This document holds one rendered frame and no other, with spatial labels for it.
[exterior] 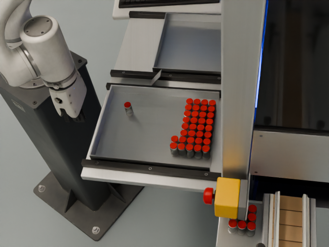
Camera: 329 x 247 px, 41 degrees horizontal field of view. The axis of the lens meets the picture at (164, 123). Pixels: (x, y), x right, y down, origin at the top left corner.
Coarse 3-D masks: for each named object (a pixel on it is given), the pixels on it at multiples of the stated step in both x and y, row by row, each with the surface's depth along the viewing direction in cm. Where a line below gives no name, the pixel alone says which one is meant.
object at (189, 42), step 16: (176, 16) 154; (192, 16) 153; (208, 16) 152; (176, 32) 152; (192, 32) 152; (208, 32) 151; (160, 48) 148; (176, 48) 148; (192, 48) 147; (208, 48) 147; (160, 64) 145; (176, 64) 144; (192, 64) 143; (208, 64) 142
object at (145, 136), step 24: (120, 96) 139; (144, 96) 138; (168, 96) 137; (192, 96) 135; (216, 96) 133; (120, 120) 133; (144, 120) 132; (168, 120) 131; (96, 144) 128; (120, 144) 128; (144, 144) 127; (168, 144) 126; (192, 168) 119
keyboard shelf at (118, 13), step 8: (120, 8) 175; (128, 8) 174; (136, 8) 174; (144, 8) 173; (152, 8) 173; (160, 8) 172; (168, 8) 172; (176, 8) 171; (184, 8) 171; (192, 8) 170; (200, 8) 170; (208, 8) 169; (216, 8) 169; (112, 16) 174; (120, 16) 173; (128, 16) 172
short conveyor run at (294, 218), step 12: (276, 192) 105; (264, 204) 107; (276, 204) 103; (288, 204) 107; (300, 204) 107; (312, 204) 106; (264, 216) 106; (276, 216) 102; (288, 216) 105; (300, 216) 105; (312, 216) 104; (264, 228) 104; (276, 228) 100; (288, 228) 104; (300, 228) 103; (312, 228) 103; (264, 240) 102; (276, 240) 98; (288, 240) 102; (300, 240) 102; (312, 240) 101
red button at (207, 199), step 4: (208, 188) 103; (212, 188) 103; (204, 192) 103; (208, 192) 102; (212, 192) 103; (204, 196) 102; (208, 196) 102; (212, 196) 103; (204, 200) 102; (208, 200) 102
